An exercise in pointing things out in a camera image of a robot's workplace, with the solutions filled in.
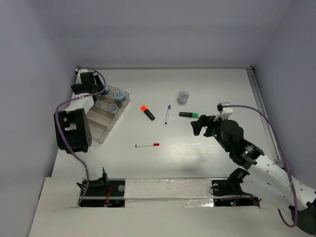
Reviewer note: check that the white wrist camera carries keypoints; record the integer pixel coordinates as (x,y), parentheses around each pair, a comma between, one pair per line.
(225,110)
(78,73)

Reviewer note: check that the red-capped white marker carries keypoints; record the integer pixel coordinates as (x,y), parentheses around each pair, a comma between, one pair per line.
(147,145)

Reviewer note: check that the clear paper clip jar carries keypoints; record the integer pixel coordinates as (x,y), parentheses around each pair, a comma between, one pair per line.
(183,97)
(112,108)

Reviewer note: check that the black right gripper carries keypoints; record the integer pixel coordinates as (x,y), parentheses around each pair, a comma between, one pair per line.
(204,120)

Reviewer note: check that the blue-lidded cleaning gel jar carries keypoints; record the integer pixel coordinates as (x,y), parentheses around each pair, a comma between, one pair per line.
(106,91)

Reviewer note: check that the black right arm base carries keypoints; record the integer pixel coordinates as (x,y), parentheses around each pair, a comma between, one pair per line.
(227,194)

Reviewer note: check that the clear three-bin organizer tray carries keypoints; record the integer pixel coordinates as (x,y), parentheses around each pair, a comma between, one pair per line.
(101,122)

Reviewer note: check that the metal rail on table edge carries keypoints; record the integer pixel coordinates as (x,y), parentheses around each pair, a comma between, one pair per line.
(273,145)

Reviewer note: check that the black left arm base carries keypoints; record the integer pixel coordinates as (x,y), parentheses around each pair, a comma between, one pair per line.
(103,192)

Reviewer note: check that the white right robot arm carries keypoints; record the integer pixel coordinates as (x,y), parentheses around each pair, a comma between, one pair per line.
(258,175)

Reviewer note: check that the green-capped black highlighter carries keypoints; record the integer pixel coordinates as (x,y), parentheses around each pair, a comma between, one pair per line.
(189,115)

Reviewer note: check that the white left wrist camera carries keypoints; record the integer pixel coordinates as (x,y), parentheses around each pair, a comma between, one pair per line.
(78,73)

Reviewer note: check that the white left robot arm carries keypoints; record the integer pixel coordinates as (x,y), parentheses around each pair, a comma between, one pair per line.
(73,134)

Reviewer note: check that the blue-capped white marker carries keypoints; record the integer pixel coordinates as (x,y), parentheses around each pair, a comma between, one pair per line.
(167,115)

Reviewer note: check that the orange-capped black highlighter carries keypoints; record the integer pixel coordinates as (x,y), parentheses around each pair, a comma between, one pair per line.
(147,113)

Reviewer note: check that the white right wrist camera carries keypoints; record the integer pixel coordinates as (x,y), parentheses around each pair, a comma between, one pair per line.
(225,110)

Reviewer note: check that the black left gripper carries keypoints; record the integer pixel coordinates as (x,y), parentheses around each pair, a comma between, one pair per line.
(97,82)

